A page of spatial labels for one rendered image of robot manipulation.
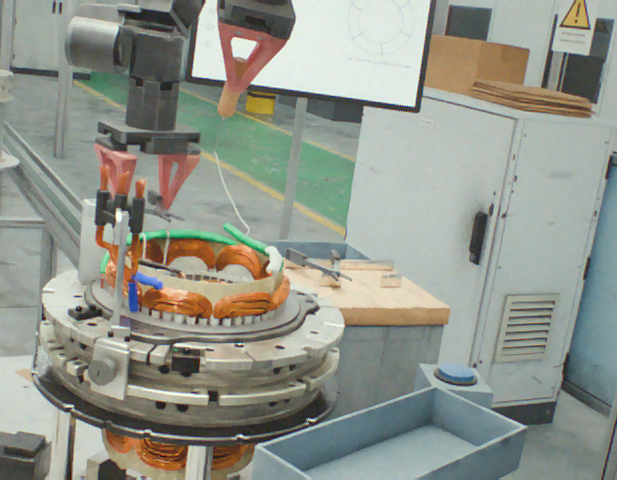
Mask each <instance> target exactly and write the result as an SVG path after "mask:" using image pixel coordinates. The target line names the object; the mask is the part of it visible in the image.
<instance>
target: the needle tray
mask: <svg viewBox="0 0 617 480"><path fill-rule="evenodd" d="M527 428H528V427H526V426H524V425H522V424H520V423H518V422H514V421H512V420H510V419H508V418H506V417H503V416H501V415H499V414H497V413H495V412H493V411H490V410H488V409H486V408H484V407H482V406H479V405H477V404H474V403H472V402H470V401H468V400H465V399H463V398H461V396H459V395H457V394H455V393H452V392H450V391H448V390H446V389H444V388H441V387H439V386H436V385H433V386H430V387H427V388H424V389H421V390H418V391H415V392H412V393H409V395H406V396H402V397H400V398H397V399H394V400H391V401H388V402H385V403H382V404H379V405H376V406H373V407H369V408H366V409H363V410H360V411H357V412H354V413H351V414H348V415H345V416H343V417H340V418H336V419H333V420H330V421H327V422H324V423H321V424H318V425H315V426H312V427H309V428H305V429H302V431H299V432H296V433H293V434H290V435H287V436H285V437H282V438H279V439H276V440H273V441H269V442H266V443H263V444H260V445H257V446H255V451H254V459H253V466H252V475H251V480H497V479H499V478H501V477H503V476H505V475H507V474H509V473H511V472H513V471H515V470H517V469H518V465H519V462H520V458H521V457H522V452H523V448H524V442H525V437H526V433H527Z"/></svg>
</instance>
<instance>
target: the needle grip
mask: <svg viewBox="0 0 617 480"><path fill-rule="evenodd" d="M233 60H234V67H235V73H236V77H237V78H241V77H242V76H243V75H244V74H245V72H246V71H247V69H248V66H249V61H248V60H247V59H245V58H243V57H233ZM238 97H239V94H238V93H233V92H229V91H228V88H227V81H225V86H224V89H223V93H222V96H221V100H220V103H219V107H218V112H219V114H221V115H223V116H225V117H232V116H233V114H234V110H235V107H236V104H237V100H238Z"/></svg>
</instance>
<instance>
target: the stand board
mask: <svg viewBox="0 0 617 480"><path fill-rule="evenodd" d="M340 271H341V273H344V274H346V275H347V276H349V277H351V278H352V282H351V281H349V280H347V279H345V278H342V284H341V287H325V286H319V283H320V276H321V271H319V270H316V269H285V270H284V273H285V276H286V275H287V276H288V277H289V279H290V280H291V281H293V283H298V284H301V285H303V286H305V287H308V289H311V290H313V291H314V292H316V293H318V298H326V299H327V300H329V301H330V302H331V303H332V304H333V305H334V306H335V307H336V308H337V309H339V310H340V311H341V313H342V315H343V317H344V321H345V326H368V325H448V323H449V317H450V312H451V308H450V307H449V306H448V305H446V304H445V303H443V302H442V301H440V300H439V299H437V298H436V297H433V296H432V295H430V294H429V293H427V292H426V291H424V290H423V288H421V287H420V286H418V285H417V284H415V283H414V282H412V281H411V280H409V279H408V278H406V277H405V276H403V277H402V283H400V287H380V282H381V276H382V273H383V274H399V273H398V272H396V271H395V270H393V271H377V270H340Z"/></svg>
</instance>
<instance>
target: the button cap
mask: <svg viewBox="0 0 617 480"><path fill-rule="evenodd" d="M439 374H440V375H442V376H444V377H446V378H448V379H451V380H455V381H463V382H465V381H471V380H474V375H475V373H474V371H473V370H471V369H470V368H468V367H466V366H464V365H461V364H456V363H445V364H442V365H441V366H440V368H439Z"/></svg>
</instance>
